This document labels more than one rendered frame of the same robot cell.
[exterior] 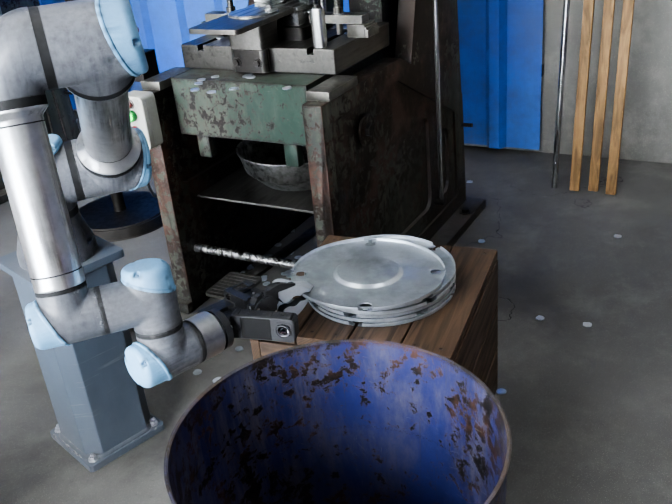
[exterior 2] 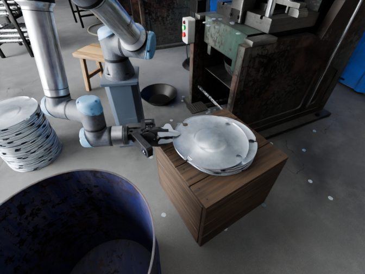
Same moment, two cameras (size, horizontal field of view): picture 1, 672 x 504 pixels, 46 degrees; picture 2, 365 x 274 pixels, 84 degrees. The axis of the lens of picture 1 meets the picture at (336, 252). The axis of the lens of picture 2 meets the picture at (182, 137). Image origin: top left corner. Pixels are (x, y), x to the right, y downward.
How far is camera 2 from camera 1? 87 cm
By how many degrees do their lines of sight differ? 33
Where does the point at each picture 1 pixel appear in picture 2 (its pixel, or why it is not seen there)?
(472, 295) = (251, 176)
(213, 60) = (225, 11)
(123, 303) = (72, 112)
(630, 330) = (350, 215)
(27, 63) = not seen: outside the picture
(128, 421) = not seen: hidden behind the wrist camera
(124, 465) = (128, 150)
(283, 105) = (237, 41)
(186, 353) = (100, 141)
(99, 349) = (125, 113)
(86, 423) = not seen: hidden behind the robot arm
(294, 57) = (254, 18)
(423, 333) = (208, 184)
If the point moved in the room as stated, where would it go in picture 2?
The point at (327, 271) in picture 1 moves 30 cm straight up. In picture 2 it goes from (195, 129) to (200, 54)
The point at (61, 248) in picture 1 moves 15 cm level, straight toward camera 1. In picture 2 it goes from (49, 78) to (8, 105)
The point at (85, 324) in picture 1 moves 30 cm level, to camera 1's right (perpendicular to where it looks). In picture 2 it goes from (58, 113) to (120, 150)
